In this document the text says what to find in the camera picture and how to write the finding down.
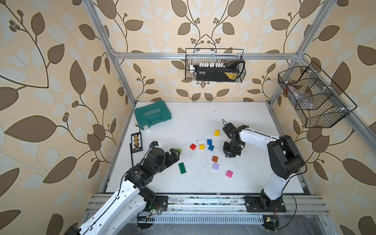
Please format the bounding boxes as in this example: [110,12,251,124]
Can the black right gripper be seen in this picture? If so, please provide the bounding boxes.
[222,140,240,157]

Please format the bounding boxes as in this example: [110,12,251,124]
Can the dark green long lego brick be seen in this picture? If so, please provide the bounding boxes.
[178,163,187,174]

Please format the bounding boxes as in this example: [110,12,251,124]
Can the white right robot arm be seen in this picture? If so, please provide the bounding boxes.
[222,121,306,212]

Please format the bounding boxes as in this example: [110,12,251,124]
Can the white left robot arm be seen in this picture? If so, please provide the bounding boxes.
[66,141,181,235]

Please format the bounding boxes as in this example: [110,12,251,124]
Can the lilac lego brick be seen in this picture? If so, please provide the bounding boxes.
[212,163,219,171]

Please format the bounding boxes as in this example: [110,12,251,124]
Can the pink lego brick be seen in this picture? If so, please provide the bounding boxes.
[226,170,233,179]

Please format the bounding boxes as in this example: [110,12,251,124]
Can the black parallel charging board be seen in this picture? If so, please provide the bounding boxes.
[131,132,143,153]

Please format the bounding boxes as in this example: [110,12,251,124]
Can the black allen key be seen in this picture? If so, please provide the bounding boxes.
[129,143,134,167]

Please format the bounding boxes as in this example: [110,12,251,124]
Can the green plastic tool case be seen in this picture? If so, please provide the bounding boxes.
[134,100,172,130]

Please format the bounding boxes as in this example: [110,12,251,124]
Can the black battery charger in basket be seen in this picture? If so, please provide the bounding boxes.
[186,60,246,83]

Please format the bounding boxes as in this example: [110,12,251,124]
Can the plastic bag in basket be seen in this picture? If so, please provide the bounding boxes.
[287,85,311,103]

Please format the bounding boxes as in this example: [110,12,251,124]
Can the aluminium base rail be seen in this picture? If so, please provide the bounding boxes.
[85,193,331,225]

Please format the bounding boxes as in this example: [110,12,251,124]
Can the black wire basket back wall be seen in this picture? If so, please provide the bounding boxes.
[183,48,246,83]

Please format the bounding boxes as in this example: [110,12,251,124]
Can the black wire basket wall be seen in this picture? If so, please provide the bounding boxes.
[183,48,246,83]
[278,61,357,128]

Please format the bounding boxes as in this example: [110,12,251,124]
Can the black wire basket right wall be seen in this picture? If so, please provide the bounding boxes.
[278,61,357,128]

